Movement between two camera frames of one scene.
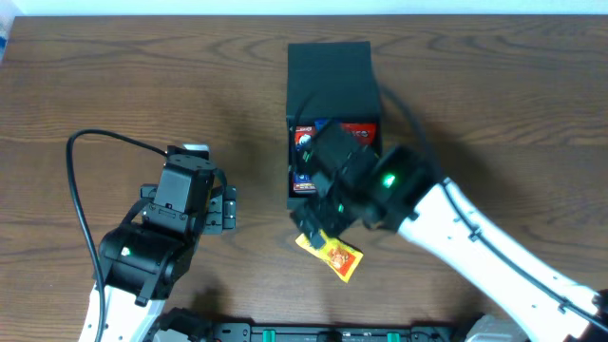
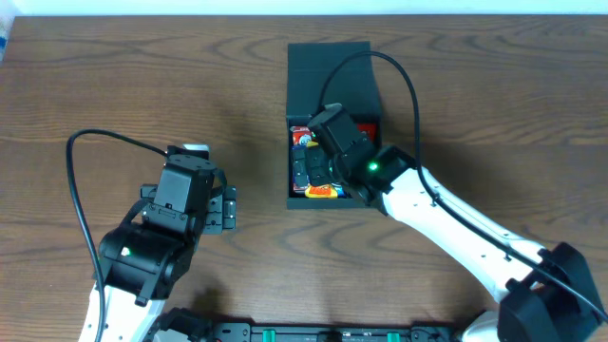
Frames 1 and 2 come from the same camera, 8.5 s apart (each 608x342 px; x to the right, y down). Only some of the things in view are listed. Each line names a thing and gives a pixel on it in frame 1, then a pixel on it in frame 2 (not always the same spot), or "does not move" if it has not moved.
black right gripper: (316, 218) to (314, 166)
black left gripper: (228, 205) does not move
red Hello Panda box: (303, 135) does not move
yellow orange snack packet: (341, 256) to (321, 191)
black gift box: (331, 83) does not move
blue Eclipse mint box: (303, 183) does not move
